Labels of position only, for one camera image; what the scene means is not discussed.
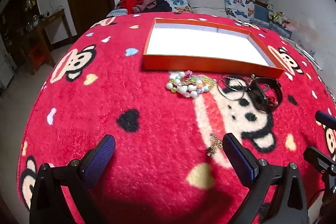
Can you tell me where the black smart watch band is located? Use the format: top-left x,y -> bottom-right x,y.
246,77 -> 283,113

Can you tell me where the small gold chain charm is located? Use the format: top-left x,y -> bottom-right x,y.
207,133 -> 223,157

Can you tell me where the silver hoop earring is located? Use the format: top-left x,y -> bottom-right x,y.
217,76 -> 247,101

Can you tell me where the colourful bead bracelet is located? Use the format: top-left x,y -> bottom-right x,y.
165,70 -> 217,99

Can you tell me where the red knotted cord charm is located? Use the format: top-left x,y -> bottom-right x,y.
266,96 -> 278,107

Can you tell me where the red monkey print blanket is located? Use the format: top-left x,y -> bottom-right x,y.
17,12 -> 335,223

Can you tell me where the stuffed toys pile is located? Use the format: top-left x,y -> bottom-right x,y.
266,2 -> 295,32

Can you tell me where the right butterfly print pillow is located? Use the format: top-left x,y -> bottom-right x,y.
224,0 -> 255,23

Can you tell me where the wooden side table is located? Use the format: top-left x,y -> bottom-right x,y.
20,8 -> 74,75

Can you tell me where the plain beige pillow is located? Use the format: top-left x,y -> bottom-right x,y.
187,0 -> 227,18

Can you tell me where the orange shallow tray box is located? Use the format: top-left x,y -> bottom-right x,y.
142,19 -> 284,79

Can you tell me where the dark shelf cabinet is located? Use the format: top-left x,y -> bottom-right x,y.
1,0 -> 39,67

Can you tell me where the blue sofa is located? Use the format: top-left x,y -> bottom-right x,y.
106,0 -> 293,40

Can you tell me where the pile of clothes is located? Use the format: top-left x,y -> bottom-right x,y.
116,0 -> 172,14

